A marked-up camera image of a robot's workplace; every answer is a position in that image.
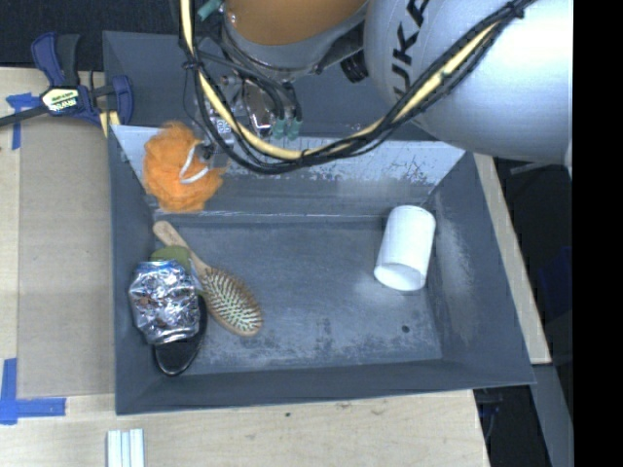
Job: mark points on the orange mesh bath pouf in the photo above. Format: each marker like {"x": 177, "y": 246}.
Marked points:
{"x": 168, "y": 173}

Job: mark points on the grey metal bin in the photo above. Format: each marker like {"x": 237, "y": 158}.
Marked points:
{"x": 316, "y": 280}

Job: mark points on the wooden hairbrush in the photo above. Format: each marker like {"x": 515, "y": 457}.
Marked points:
{"x": 229, "y": 302}

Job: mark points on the black oval thing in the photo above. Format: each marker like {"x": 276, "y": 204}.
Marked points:
{"x": 176, "y": 355}

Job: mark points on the crushed silver can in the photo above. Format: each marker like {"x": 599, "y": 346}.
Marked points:
{"x": 164, "y": 304}

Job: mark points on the white plastic cup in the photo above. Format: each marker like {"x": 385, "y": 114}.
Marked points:
{"x": 406, "y": 248}

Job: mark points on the green flat round thing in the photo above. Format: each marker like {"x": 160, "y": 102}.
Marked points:
{"x": 172, "y": 254}

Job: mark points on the brown cardboard board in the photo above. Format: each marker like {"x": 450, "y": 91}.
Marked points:
{"x": 63, "y": 261}

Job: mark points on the black cylinder on white bracket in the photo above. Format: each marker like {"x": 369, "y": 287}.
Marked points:
{"x": 354, "y": 69}

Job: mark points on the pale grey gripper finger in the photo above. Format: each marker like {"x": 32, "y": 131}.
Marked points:
{"x": 221, "y": 127}

